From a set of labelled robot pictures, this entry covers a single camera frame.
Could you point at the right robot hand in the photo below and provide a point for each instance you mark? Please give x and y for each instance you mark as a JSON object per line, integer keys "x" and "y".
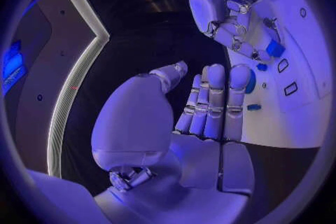
{"x": 210, "y": 3}

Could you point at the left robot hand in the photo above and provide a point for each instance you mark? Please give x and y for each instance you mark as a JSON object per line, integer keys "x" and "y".
{"x": 199, "y": 165}

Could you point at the blue block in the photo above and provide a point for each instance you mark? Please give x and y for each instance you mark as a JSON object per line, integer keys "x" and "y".
{"x": 276, "y": 48}

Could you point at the white task board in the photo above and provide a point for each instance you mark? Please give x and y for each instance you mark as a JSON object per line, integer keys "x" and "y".
{"x": 288, "y": 114}

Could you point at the blue short cylinder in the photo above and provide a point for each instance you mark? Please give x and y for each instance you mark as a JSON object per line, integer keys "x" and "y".
{"x": 254, "y": 107}

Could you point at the blue peg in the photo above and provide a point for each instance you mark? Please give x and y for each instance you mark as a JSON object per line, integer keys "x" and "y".
{"x": 262, "y": 67}

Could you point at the blue gear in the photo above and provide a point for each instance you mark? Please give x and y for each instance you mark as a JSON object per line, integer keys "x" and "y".
{"x": 252, "y": 82}

